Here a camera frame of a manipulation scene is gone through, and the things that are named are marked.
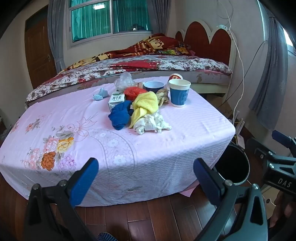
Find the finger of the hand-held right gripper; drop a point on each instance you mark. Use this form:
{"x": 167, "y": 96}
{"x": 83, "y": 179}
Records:
{"x": 259, "y": 150}
{"x": 281, "y": 136}

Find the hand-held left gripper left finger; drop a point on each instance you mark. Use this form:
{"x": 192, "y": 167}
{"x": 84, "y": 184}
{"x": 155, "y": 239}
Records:
{"x": 84, "y": 180}

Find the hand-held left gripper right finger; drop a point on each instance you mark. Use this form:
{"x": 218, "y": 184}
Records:
{"x": 207, "y": 180}

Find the black trash bin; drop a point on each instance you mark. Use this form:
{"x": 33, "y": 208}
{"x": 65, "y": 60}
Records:
{"x": 232, "y": 164}

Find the yellow cloth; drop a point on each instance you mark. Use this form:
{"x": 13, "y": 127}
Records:
{"x": 144, "y": 105}

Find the red plastic bag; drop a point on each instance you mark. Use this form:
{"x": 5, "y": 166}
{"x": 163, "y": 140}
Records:
{"x": 133, "y": 92}

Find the blue bowl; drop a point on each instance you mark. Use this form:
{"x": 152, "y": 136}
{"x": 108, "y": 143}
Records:
{"x": 153, "y": 87}

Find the person's right hand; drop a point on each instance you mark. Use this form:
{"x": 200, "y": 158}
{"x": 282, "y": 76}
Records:
{"x": 281, "y": 208}

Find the pink floral tablecloth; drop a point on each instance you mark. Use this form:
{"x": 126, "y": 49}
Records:
{"x": 69, "y": 143}

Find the blue striped slipper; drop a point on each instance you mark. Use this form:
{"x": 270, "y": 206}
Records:
{"x": 106, "y": 236}

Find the grey curtain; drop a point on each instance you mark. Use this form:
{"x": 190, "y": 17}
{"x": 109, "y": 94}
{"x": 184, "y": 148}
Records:
{"x": 56, "y": 34}
{"x": 270, "y": 76}
{"x": 159, "y": 16}

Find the blue cloth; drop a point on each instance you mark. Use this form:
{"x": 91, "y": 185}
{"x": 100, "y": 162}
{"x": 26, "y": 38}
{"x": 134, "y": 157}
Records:
{"x": 121, "y": 115}

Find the white crumpled tissue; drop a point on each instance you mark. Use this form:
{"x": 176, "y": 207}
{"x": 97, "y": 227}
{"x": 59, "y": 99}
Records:
{"x": 151, "y": 124}

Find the green white milk carton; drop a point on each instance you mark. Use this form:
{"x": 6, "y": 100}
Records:
{"x": 116, "y": 100}

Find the blue crumpled paper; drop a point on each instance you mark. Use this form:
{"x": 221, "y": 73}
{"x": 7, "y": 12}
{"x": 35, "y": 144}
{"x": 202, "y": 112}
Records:
{"x": 100, "y": 94}

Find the blue paper cup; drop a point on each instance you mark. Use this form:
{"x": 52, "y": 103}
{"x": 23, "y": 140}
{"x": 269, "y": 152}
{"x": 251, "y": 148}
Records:
{"x": 179, "y": 92}

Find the brown crumpled wrapper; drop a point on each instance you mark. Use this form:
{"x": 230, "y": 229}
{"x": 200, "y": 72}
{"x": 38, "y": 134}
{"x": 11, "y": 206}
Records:
{"x": 163, "y": 96}

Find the bright side window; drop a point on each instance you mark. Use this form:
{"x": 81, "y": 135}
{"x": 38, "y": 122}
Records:
{"x": 291, "y": 40}

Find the clear white plastic bag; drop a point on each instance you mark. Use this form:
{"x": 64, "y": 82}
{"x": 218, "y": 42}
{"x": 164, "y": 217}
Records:
{"x": 124, "y": 80}

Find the red paper cup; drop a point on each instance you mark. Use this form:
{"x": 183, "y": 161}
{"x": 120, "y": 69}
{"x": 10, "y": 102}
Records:
{"x": 175, "y": 76}

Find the red white headboard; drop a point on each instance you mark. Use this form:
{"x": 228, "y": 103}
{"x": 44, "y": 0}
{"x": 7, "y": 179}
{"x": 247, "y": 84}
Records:
{"x": 201, "y": 39}

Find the bed with floral sheet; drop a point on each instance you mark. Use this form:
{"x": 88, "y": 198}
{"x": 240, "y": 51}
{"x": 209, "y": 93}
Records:
{"x": 161, "y": 63}

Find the brown wooden door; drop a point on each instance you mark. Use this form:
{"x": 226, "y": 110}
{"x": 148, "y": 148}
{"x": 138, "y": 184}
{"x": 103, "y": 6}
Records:
{"x": 38, "y": 51}

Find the red printed blanket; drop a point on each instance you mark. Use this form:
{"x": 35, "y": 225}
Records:
{"x": 143, "y": 46}

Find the green glass window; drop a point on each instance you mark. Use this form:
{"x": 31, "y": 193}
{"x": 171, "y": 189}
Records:
{"x": 111, "y": 16}

